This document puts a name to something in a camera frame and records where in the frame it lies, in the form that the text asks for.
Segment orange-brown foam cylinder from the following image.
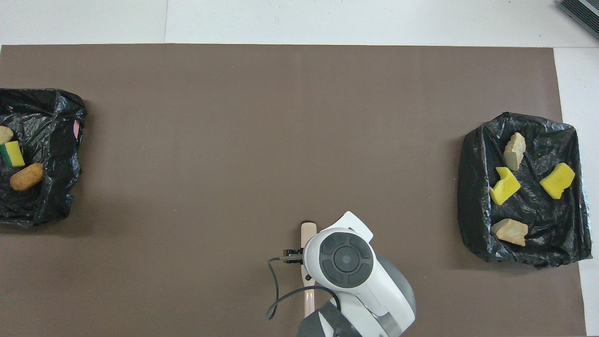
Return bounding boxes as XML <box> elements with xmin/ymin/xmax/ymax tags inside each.
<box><xmin>9</xmin><ymin>162</ymin><xmax>45</xmax><ymax>191</ymax></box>

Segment green and yellow sponge piece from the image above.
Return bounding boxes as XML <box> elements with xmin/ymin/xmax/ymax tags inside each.
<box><xmin>489</xmin><ymin>167</ymin><xmax>521</xmax><ymax>205</ymax></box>

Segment yellow curved sponge wedge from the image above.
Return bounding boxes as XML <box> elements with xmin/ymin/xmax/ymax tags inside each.
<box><xmin>0</xmin><ymin>141</ymin><xmax>26</xmax><ymax>168</ymax></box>

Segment brown table mat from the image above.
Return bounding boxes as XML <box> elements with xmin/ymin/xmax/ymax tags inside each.
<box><xmin>0</xmin><ymin>44</ymin><xmax>587</xmax><ymax>337</ymax></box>

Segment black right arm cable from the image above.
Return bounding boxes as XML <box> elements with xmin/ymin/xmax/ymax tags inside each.
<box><xmin>265</xmin><ymin>255</ymin><xmax>342</xmax><ymax>322</ymax></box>

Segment pale beige foam chunk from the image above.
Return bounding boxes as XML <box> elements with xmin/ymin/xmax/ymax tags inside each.
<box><xmin>504</xmin><ymin>132</ymin><xmax>526</xmax><ymax>171</ymax></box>
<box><xmin>491</xmin><ymin>219</ymin><xmax>529</xmax><ymax>247</ymax></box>

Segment black bagged bin pink spot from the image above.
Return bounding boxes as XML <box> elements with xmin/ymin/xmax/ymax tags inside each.
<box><xmin>0</xmin><ymin>88</ymin><xmax>88</xmax><ymax>228</ymax></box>

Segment beige hand brush black bristles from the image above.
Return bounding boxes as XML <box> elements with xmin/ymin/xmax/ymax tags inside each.
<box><xmin>300</xmin><ymin>222</ymin><xmax>319</xmax><ymax>319</ymax></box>

